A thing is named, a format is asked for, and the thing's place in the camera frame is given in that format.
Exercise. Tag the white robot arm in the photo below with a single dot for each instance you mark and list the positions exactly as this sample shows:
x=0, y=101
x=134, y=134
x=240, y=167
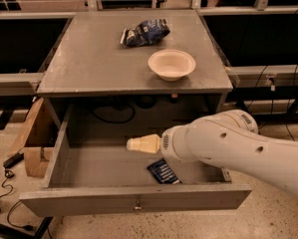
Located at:
x=228, y=140

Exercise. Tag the blue crumpled chip bag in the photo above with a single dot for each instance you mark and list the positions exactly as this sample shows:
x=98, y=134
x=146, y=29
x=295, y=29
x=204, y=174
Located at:
x=147, y=33

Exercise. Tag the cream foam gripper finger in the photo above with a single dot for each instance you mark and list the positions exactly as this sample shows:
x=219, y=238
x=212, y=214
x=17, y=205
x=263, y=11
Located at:
x=149, y=143

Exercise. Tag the metal drawer knob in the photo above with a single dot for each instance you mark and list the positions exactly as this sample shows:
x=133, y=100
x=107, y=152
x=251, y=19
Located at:
x=138, y=206

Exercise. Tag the white paper bowl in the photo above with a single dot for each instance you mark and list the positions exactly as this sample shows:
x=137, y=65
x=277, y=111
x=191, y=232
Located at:
x=171, y=65

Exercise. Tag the cardboard box on floor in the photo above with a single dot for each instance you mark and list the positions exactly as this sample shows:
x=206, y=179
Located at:
x=35, y=140

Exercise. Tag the dark blue rxbar wrapper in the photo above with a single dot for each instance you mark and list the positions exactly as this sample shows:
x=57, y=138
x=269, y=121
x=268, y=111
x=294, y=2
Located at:
x=162, y=172

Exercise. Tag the open grey top drawer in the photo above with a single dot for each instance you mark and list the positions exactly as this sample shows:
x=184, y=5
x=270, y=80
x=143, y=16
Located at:
x=92, y=172

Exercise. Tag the grey wooden cabinet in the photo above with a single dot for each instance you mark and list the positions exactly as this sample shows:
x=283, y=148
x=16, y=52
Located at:
x=91, y=62

